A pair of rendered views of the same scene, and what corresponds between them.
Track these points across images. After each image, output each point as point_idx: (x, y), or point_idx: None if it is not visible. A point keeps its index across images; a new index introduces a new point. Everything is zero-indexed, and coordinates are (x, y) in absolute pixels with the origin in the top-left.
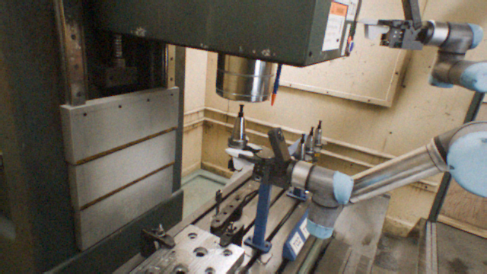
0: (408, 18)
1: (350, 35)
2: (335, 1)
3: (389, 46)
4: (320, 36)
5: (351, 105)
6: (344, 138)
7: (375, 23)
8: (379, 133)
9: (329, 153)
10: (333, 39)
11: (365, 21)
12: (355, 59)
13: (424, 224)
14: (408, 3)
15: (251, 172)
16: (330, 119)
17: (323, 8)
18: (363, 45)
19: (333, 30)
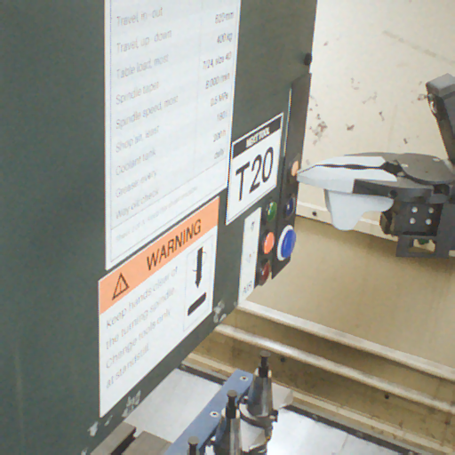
0: (453, 160)
1: (274, 222)
2: (132, 253)
3: (399, 251)
4: (66, 406)
5: (379, 249)
6: (365, 331)
7: (347, 191)
8: (451, 324)
9: (329, 365)
10: (166, 327)
11: (317, 181)
12: (380, 133)
13: None
14: (446, 123)
15: (120, 434)
16: (328, 282)
17: (45, 344)
18: (398, 96)
19: (155, 315)
